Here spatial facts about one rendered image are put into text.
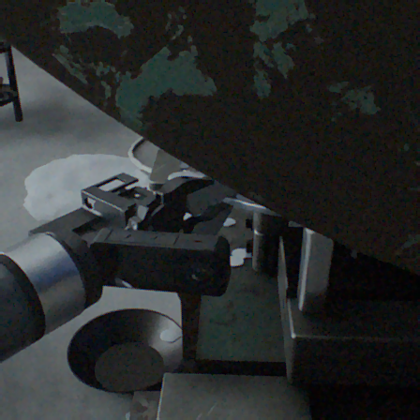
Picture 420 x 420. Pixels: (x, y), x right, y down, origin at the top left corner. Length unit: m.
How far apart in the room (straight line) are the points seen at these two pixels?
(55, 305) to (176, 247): 0.10
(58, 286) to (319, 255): 0.23
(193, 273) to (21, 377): 1.13
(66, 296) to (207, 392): 0.19
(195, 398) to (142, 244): 0.17
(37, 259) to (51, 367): 1.12
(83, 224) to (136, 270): 0.07
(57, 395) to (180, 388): 0.93
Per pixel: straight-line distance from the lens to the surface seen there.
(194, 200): 0.52
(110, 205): 0.50
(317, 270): 0.52
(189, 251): 0.44
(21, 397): 1.49
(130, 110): 0.15
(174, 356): 1.47
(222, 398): 0.55
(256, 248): 0.68
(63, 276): 0.43
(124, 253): 0.46
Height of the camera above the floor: 1.05
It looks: 29 degrees down
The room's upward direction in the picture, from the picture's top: straight up
